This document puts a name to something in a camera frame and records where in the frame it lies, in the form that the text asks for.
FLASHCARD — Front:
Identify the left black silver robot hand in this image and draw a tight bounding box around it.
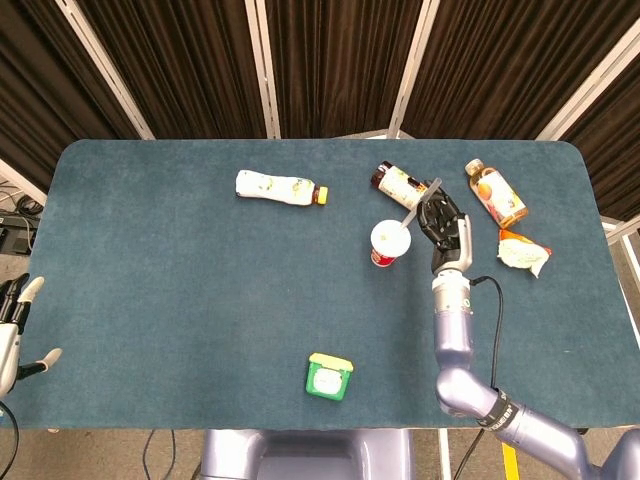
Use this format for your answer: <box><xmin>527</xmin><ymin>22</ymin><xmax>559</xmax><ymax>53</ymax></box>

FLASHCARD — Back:
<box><xmin>0</xmin><ymin>274</ymin><xmax>64</xmax><ymax>399</ymax></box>

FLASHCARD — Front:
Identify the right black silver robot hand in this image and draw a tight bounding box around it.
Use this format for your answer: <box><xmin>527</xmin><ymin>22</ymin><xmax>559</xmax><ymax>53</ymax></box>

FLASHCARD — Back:
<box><xmin>417</xmin><ymin>180</ymin><xmax>474</xmax><ymax>276</ymax></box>

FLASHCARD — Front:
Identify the clear plastic straw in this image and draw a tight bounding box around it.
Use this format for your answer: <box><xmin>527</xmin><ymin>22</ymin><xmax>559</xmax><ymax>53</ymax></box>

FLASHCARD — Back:
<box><xmin>400</xmin><ymin>177</ymin><xmax>444</xmax><ymax>232</ymax></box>

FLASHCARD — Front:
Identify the red paper cup white lid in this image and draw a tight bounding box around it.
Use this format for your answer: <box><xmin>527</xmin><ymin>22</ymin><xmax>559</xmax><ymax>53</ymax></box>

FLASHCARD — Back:
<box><xmin>369</xmin><ymin>218</ymin><xmax>413</xmax><ymax>270</ymax></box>

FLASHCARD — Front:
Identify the orange juice bottle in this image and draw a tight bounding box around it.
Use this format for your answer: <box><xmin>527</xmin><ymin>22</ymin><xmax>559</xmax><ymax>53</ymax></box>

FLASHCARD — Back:
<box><xmin>464</xmin><ymin>158</ymin><xmax>530</xmax><ymax>230</ymax></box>

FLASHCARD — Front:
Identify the orange white snack bag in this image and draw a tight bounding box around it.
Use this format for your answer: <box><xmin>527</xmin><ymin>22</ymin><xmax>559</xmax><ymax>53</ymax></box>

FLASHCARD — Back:
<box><xmin>496</xmin><ymin>228</ymin><xmax>554</xmax><ymax>279</ymax></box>

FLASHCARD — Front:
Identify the dark tea bottle black cap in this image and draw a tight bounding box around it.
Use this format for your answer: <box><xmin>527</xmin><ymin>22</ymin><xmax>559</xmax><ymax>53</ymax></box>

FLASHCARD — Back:
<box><xmin>369</xmin><ymin>159</ymin><xmax>432</xmax><ymax>211</ymax></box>

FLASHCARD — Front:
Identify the black power strip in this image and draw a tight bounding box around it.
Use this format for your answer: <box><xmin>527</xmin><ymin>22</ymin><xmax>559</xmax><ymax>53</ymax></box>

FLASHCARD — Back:
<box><xmin>0</xmin><ymin>210</ymin><xmax>40</xmax><ymax>255</ymax></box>

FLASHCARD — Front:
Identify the dark brown curtain screen panel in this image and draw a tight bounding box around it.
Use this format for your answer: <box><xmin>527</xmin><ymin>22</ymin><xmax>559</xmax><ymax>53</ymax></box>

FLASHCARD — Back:
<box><xmin>54</xmin><ymin>0</ymin><xmax>281</xmax><ymax>140</ymax></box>
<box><xmin>244</xmin><ymin>0</ymin><xmax>436</xmax><ymax>140</ymax></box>
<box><xmin>534</xmin><ymin>19</ymin><xmax>640</xmax><ymax>251</ymax></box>
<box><xmin>387</xmin><ymin>0</ymin><xmax>640</xmax><ymax>142</ymax></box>
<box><xmin>0</xmin><ymin>0</ymin><xmax>154</xmax><ymax>201</ymax></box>

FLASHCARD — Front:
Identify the white label bottle yellow cap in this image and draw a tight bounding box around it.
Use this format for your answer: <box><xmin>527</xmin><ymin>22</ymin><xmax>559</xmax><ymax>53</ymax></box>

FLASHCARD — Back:
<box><xmin>235</xmin><ymin>169</ymin><xmax>330</xmax><ymax>206</ymax></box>

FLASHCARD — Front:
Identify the green box yellow lid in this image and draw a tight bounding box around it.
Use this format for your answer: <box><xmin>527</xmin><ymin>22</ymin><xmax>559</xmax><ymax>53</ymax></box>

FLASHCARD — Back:
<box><xmin>305</xmin><ymin>352</ymin><xmax>355</xmax><ymax>401</ymax></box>

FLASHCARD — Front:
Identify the blue felt table cover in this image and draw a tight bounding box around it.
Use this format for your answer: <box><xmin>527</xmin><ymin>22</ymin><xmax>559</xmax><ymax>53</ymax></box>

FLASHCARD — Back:
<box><xmin>7</xmin><ymin>138</ymin><xmax>640</xmax><ymax>432</ymax></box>

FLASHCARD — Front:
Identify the yellow floor tape strip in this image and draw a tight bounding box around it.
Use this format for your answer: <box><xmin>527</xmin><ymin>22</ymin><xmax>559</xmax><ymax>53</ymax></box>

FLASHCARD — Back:
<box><xmin>500</xmin><ymin>439</ymin><xmax>519</xmax><ymax>480</ymax></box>

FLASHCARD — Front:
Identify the lavender robot torso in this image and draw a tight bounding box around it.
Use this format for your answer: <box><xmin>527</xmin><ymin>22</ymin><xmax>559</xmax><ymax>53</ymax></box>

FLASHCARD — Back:
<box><xmin>199</xmin><ymin>428</ymin><xmax>416</xmax><ymax>480</ymax></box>

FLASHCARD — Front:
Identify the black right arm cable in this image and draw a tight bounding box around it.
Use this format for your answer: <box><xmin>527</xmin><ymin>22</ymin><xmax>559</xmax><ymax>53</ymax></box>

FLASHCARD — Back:
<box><xmin>452</xmin><ymin>274</ymin><xmax>505</xmax><ymax>480</ymax></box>

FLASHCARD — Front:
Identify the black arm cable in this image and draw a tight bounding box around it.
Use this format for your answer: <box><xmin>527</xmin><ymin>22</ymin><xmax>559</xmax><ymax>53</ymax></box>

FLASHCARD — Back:
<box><xmin>452</xmin><ymin>274</ymin><xmax>505</xmax><ymax>480</ymax></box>
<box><xmin>0</xmin><ymin>402</ymin><xmax>21</xmax><ymax>480</ymax></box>

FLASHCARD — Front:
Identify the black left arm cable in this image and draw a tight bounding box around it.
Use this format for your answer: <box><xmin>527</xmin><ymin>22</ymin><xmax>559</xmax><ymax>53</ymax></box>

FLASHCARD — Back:
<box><xmin>0</xmin><ymin>402</ymin><xmax>21</xmax><ymax>480</ymax></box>

